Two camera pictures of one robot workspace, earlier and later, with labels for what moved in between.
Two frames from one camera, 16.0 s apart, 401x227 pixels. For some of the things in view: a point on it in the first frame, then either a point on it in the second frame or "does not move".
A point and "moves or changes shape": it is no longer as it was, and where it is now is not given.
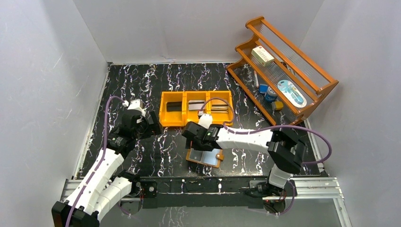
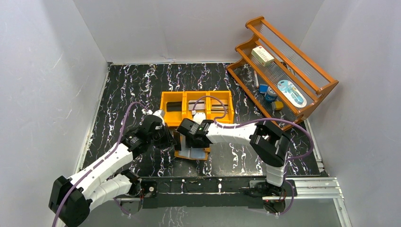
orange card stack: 219,108 does not move
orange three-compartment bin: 177,108 does not move
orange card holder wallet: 212,158 moves or changes shape
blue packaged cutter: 285,86 does not move
